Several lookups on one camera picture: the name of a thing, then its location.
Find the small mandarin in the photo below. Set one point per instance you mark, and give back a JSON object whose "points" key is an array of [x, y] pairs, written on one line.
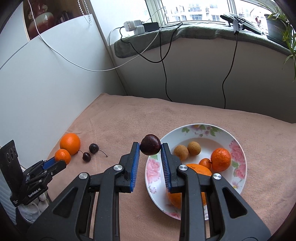
{"points": [[220, 159]]}

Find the white board panel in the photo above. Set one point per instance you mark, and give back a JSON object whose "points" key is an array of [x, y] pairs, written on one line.
{"points": [[46, 82]]}

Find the black power adapter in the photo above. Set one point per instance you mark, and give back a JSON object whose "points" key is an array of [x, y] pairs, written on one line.
{"points": [[150, 27]]}

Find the white power strip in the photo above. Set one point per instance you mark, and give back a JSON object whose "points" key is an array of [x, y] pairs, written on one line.
{"points": [[134, 26]]}

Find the black device on sill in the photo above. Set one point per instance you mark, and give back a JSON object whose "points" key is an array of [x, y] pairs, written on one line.
{"points": [[242, 22]]}

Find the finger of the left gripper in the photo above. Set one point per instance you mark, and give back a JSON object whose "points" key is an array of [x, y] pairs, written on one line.
{"points": [[56, 167], [48, 163]]}

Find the dark cherry with stem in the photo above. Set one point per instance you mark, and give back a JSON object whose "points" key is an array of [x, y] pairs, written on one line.
{"points": [[85, 156]]}

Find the small tangerine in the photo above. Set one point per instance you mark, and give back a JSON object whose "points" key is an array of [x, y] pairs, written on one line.
{"points": [[62, 155]]}

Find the potted spider plant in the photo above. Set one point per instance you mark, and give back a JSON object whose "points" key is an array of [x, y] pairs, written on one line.
{"points": [[280, 28]]}

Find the black camera box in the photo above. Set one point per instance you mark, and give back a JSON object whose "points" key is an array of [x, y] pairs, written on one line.
{"points": [[10, 167]]}

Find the smooth bright orange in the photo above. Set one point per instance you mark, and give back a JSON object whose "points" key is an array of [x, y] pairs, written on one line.
{"points": [[71, 143]]}

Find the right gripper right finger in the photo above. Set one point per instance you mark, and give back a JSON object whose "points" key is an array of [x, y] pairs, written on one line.
{"points": [[211, 208]]}

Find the dark cherry long stem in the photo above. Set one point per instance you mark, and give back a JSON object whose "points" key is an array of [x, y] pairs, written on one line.
{"points": [[94, 148]]}

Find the tiny orange kumquat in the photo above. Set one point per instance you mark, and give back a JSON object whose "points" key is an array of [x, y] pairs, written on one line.
{"points": [[206, 163]]}

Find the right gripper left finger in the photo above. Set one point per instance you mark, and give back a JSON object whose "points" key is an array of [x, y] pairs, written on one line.
{"points": [[88, 208]]}

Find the green sill cloth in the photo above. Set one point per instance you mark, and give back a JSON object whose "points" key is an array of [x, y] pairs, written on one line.
{"points": [[133, 45]]}

